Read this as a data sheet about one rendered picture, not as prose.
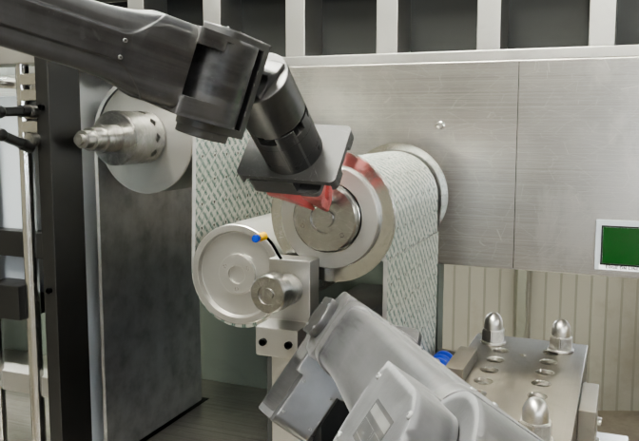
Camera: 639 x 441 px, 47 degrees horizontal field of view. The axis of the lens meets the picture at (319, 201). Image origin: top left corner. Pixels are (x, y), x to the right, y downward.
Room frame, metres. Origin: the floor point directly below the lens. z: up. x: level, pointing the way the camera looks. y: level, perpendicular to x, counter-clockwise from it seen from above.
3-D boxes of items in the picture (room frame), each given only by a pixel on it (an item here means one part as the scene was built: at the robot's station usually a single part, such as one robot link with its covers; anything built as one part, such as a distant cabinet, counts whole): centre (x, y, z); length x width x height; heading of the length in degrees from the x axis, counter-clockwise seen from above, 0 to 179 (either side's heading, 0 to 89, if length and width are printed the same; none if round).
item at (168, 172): (1.03, 0.17, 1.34); 0.25 x 0.14 x 0.14; 157
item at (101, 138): (0.83, 0.25, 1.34); 0.06 x 0.03 x 0.03; 157
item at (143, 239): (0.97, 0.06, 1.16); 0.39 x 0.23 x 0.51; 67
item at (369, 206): (0.92, -0.06, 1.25); 0.26 x 0.12 x 0.12; 157
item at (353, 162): (0.81, -0.01, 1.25); 0.15 x 0.01 x 0.15; 67
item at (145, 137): (0.88, 0.23, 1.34); 0.06 x 0.06 x 0.06; 67
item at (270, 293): (0.75, 0.05, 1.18); 0.04 x 0.02 x 0.04; 67
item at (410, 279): (0.90, -0.12, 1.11); 0.23 x 0.01 x 0.18; 157
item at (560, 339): (1.02, -0.34, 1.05); 0.04 x 0.04 x 0.04
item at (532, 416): (0.72, -0.22, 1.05); 0.04 x 0.04 x 0.04
